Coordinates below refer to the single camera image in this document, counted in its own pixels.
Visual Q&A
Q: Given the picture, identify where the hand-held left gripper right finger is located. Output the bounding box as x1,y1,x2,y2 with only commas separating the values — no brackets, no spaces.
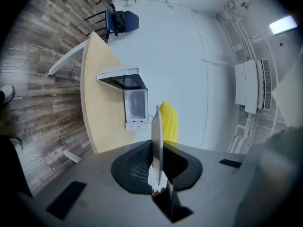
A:
163,141,246,227

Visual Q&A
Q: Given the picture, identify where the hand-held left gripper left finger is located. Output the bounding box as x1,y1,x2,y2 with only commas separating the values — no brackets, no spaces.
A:
32,140,171,227

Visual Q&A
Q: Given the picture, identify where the white microwave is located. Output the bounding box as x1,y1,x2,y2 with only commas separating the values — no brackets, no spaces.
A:
96,67,150,132

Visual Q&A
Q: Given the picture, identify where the white plate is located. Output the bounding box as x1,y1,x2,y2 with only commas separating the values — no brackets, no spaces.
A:
148,105,164,186

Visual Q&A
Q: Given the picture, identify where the yellow corn cob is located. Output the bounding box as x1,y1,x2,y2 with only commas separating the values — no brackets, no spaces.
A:
160,101,179,143

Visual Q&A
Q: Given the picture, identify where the white table leg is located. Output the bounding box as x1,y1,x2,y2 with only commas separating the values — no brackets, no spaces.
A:
62,149,82,163
48,41,89,76

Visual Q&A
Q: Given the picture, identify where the person's dark trouser leg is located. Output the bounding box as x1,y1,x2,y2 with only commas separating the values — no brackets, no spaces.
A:
0,135,34,198

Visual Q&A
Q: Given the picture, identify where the person's white shoe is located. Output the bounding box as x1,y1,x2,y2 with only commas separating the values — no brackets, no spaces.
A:
0,84,15,105
9,137,24,152

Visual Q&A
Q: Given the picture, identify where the white air conditioner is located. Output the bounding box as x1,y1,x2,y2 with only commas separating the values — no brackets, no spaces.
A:
234,58,272,114

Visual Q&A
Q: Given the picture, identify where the white ceiling pipe bundle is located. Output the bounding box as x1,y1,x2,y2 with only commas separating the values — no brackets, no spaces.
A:
223,0,256,63

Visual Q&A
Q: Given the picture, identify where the black jacket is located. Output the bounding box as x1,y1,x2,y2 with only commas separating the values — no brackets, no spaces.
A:
111,10,128,37

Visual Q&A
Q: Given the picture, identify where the blue chair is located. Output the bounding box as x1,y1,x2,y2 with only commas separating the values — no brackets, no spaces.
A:
84,8,140,41

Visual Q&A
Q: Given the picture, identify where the rectangular ceiling light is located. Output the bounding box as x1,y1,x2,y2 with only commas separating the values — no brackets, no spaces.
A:
268,15,298,35

